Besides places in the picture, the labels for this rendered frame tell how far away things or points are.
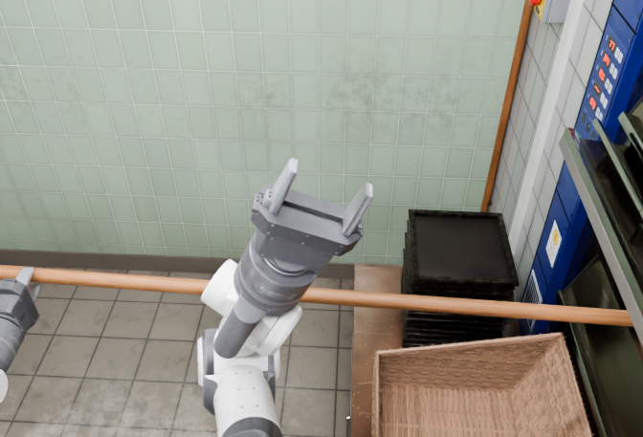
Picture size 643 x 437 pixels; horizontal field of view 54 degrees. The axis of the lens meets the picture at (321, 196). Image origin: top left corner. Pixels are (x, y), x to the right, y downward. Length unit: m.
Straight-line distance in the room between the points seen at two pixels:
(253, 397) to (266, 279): 0.29
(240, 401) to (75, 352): 1.94
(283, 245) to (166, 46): 1.71
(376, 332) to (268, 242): 1.33
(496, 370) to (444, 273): 0.30
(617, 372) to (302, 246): 0.96
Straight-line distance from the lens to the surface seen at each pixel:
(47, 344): 2.91
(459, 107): 2.37
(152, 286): 1.31
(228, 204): 2.68
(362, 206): 0.65
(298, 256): 0.69
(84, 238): 3.03
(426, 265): 1.74
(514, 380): 1.87
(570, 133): 1.35
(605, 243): 1.15
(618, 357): 1.51
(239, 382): 0.99
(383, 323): 2.01
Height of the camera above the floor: 2.13
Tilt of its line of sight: 39 degrees down
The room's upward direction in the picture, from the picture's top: straight up
